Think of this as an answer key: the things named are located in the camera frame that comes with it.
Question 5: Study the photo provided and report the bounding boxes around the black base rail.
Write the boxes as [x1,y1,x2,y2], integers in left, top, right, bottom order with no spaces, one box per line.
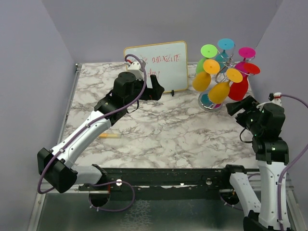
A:
[78,166,260,201]

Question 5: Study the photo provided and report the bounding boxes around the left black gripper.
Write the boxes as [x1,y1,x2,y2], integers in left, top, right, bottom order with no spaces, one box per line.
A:
[125,74,164,107]

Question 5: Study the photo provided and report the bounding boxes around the yellow wine glass left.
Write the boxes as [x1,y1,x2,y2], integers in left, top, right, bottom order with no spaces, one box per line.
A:
[192,59,220,92]

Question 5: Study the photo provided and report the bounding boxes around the pink wine glass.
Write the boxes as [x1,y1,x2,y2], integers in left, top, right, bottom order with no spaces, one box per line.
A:
[234,47,256,73]

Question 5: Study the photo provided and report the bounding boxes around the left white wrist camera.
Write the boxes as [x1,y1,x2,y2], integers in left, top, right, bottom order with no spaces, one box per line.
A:
[127,61,144,80]

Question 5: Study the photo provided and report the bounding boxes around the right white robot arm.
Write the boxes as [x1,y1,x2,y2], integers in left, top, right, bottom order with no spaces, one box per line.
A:
[221,93,292,231]

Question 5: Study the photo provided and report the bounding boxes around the chrome wine glass rack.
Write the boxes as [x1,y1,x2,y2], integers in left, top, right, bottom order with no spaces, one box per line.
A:
[198,51,253,111]

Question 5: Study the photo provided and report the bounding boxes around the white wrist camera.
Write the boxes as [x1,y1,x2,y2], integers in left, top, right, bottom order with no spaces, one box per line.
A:
[257,92,282,110]
[127,61,144,80]

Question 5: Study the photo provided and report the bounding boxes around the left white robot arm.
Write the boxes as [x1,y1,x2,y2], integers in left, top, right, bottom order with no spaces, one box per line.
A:
[37,71,165,193]

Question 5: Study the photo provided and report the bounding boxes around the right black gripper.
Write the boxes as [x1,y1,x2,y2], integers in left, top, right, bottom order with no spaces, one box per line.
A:
[226,94,263,134]

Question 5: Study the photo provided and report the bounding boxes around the blue wine glass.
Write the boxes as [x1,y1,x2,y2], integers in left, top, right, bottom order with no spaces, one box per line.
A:
[215,38,235,69]

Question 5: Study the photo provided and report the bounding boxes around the yellow wine glass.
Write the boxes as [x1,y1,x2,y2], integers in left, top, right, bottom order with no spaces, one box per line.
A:
[192,59,220,92]
[208,68,243,104]

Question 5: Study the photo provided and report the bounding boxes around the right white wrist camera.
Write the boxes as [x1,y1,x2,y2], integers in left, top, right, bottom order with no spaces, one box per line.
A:
[257,92,282,110]

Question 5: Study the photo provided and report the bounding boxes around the yellow framed whiteboard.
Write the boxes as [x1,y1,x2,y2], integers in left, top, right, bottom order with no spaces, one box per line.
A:
[124,41,189,93]

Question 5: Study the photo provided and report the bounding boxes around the green wine glass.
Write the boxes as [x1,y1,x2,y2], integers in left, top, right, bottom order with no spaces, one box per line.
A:
[196,44,218,74]

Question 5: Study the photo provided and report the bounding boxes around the yellow wine glass front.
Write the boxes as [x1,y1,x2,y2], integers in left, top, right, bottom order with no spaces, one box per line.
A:
[208,68,243,104]

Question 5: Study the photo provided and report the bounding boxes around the red wine glass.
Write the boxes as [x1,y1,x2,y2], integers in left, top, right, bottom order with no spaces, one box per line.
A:
[228,63,260,101]

